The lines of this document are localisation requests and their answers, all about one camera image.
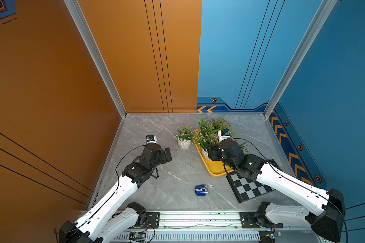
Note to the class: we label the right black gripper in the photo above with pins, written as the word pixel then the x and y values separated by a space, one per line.
pixel 212 153

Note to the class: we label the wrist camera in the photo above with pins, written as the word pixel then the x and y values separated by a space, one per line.
pixel 151 139
pixel 224 134

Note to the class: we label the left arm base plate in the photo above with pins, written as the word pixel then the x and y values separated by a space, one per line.
pixel 150 219

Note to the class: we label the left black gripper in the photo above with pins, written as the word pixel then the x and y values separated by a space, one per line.
pixel 164 159

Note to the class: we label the red flower white pot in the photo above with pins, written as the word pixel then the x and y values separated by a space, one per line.
pixel 220 124

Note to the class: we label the yellow plastic tray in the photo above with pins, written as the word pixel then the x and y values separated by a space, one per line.
pixel 214 168

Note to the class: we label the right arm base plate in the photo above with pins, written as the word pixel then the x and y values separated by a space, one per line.
pixel 255 220

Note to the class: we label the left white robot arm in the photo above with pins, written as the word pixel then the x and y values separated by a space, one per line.
pixel 101 224

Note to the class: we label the pink flower back pot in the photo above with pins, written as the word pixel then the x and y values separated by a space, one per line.
pixel 184 136

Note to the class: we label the right green circuit board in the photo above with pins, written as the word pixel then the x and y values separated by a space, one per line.
pixel 272 236

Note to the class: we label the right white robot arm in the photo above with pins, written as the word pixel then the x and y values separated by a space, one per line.
pixel 322 211

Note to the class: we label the pink flower white pot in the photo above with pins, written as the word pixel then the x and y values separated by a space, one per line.
pixel 206 126

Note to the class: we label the black white checkerboard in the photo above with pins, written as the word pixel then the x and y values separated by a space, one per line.
pixel 245 189

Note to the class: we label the orange flower back pot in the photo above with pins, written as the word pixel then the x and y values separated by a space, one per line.
pixel 205 138

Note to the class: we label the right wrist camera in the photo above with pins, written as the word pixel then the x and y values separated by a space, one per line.
pixel 224 134

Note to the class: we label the green circuit board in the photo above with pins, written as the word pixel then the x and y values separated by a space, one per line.
pixel 272 236
pixel 137 237

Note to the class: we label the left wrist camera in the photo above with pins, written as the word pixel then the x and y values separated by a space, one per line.
pixel 151 139

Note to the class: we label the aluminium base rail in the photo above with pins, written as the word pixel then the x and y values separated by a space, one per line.
pixel 215 226

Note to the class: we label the left green circuit board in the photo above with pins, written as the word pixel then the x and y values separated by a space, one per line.
pixel 137 237

